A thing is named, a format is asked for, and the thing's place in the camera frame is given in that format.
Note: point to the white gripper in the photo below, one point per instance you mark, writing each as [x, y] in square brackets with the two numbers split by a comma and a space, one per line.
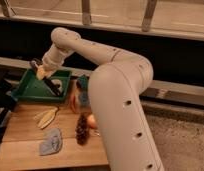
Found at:
[51, 61]

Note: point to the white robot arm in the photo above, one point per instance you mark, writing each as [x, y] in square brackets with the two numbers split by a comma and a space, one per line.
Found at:
[113, 90]

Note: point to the black side stand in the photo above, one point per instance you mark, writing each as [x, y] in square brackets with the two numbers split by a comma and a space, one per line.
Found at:
[7, 103]

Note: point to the grey blue cloth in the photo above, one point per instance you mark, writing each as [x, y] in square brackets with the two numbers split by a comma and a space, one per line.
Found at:
[52, 143]

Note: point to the green plastic tray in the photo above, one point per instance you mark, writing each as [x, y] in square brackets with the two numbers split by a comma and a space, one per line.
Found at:
[32, 89]

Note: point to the metal fork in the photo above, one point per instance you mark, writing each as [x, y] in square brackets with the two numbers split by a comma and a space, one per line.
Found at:
[96, 133]

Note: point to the blue small cup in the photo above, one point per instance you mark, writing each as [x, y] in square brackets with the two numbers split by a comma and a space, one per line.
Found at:
[83, 99]

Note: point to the orange peach toy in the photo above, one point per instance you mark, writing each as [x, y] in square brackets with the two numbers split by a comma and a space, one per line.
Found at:
[92, 122]

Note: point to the dark red grapes toy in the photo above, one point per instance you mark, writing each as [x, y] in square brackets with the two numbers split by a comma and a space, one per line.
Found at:
[82, 130]

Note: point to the yellow corn toy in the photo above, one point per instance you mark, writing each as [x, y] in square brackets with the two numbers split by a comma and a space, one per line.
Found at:
[44, 118]

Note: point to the white cup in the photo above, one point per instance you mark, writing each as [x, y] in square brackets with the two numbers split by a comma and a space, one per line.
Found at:
[57, 86]

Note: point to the black brush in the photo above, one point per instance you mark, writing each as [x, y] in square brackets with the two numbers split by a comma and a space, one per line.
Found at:
[35, 65]

